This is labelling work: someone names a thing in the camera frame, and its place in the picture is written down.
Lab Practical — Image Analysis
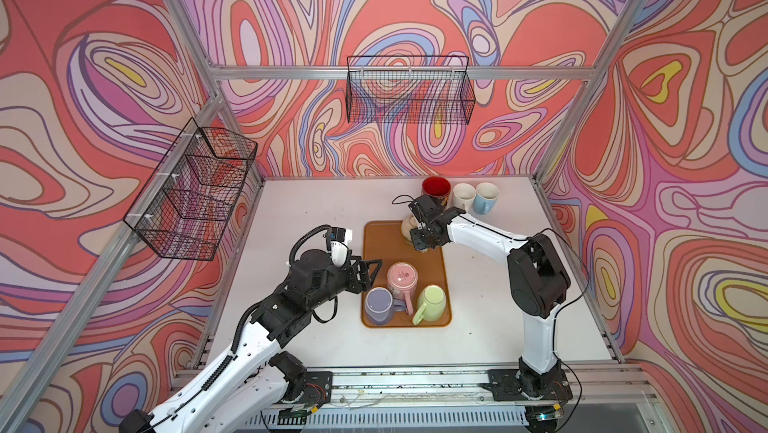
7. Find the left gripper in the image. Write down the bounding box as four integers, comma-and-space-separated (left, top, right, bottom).
304, 254, 382, 314

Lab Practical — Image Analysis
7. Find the beige speckled mug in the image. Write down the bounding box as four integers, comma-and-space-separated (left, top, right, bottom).
400, 215, 419, 245

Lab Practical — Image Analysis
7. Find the brown wooden tray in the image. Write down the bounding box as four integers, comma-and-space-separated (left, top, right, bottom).
361, 221, 452, 329

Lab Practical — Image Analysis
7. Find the black patterned mug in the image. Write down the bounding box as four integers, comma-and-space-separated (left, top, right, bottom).
421, 176, 452, 207

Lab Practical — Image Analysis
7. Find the white mug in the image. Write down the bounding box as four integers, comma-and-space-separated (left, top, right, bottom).
451, 182, 476, 213

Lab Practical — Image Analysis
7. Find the light blue mug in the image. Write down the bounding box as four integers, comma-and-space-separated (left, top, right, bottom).
473, 182, 500, 215

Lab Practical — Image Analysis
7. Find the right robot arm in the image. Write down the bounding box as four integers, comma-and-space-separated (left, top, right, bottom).
408, 194, 571, 400

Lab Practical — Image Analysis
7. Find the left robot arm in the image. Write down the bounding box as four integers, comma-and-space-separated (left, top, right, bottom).
118, 241, 382, 432

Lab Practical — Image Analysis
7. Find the pink mug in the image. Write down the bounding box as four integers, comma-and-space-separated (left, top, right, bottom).
387, 262, 418, 315

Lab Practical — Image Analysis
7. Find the purple mug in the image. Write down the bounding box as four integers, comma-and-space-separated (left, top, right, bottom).
363, 287, 406, 326

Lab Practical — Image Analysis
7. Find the light green mug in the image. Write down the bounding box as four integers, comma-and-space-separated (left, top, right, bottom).
412, 284, 447, 325

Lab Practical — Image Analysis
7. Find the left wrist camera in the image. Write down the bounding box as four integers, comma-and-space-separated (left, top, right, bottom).
325, 227, 353, 267

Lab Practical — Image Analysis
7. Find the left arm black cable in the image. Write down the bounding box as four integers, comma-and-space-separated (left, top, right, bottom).
288, 224, 334, 266

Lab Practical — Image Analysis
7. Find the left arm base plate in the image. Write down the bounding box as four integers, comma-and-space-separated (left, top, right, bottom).
276, 370, 333, 408

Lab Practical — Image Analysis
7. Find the black wire basket back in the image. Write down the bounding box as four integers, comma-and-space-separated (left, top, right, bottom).
345, 53, 476, 125

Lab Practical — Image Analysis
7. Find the black wire basket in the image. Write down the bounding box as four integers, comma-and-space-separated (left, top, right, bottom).
345, 53, 476, 125
123, 119, 258, 261

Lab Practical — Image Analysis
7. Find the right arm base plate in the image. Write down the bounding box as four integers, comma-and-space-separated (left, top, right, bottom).
481, 365, 573, 403

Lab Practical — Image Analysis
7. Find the black wire basket left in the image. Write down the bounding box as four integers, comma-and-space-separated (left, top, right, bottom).
123, 119, 258, 261

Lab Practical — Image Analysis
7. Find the aluminium mounting rail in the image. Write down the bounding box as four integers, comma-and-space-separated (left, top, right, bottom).
325, 362, 661, 409

